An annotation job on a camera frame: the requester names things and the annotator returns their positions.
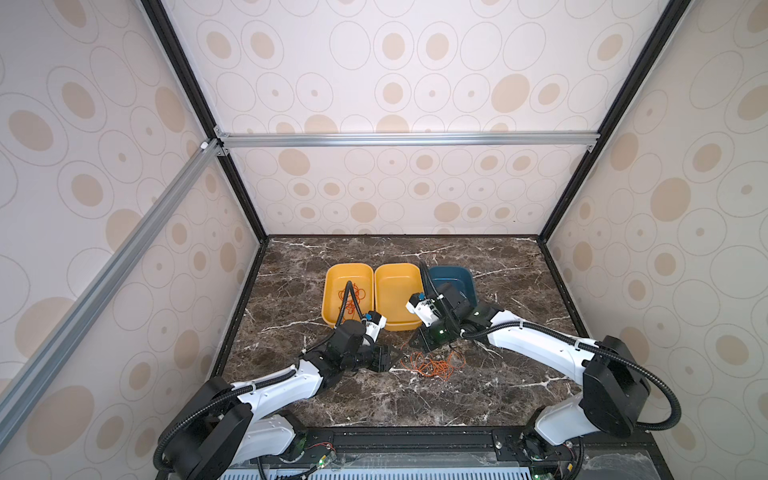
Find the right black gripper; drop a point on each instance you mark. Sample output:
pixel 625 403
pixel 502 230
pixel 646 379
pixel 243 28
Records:
pixel 423 342

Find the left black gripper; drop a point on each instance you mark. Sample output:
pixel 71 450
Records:
pixel 380 358

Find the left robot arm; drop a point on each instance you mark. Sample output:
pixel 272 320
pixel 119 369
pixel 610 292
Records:
pixel 224 424

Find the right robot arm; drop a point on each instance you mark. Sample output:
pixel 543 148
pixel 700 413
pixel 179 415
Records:
pixel 617 395

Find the teal plastic tray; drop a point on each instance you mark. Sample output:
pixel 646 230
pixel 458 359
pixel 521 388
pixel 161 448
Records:
pixel 458 277

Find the middle yellow plastic tray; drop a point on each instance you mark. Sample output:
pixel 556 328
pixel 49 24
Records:
pixel 395 283

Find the yellow plastic tray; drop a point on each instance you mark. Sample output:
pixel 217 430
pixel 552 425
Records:
pixel 395 283
pixel 362 277

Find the left yellow plastic tray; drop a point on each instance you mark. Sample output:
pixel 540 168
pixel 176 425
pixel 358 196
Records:
pixel 362 277

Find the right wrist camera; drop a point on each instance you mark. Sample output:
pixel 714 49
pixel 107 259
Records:
pixel 423 308

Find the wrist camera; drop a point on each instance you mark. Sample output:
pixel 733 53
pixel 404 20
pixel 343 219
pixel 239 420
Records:
pixel 373 323
pixel 423 308

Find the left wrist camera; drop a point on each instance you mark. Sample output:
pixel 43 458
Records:
pixel 373 323

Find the back aluminium rail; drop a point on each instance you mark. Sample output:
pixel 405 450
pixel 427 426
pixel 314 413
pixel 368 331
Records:
pixel 428 139

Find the aluminium rail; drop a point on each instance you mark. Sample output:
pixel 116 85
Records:
pixel 43 367
pixel 428 139

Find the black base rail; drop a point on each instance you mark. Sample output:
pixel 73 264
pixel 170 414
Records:
pixel 453 453

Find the left aluminium rail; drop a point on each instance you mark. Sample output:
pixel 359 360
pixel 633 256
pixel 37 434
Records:
pixel 43 367

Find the right black corner post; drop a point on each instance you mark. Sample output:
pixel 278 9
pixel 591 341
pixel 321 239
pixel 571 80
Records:
pixel 651 50

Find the black corner post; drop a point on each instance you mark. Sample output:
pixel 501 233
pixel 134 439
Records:
pixel 160 23
pixel 651 50

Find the left black corner post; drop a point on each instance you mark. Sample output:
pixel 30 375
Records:
pixel 160 23

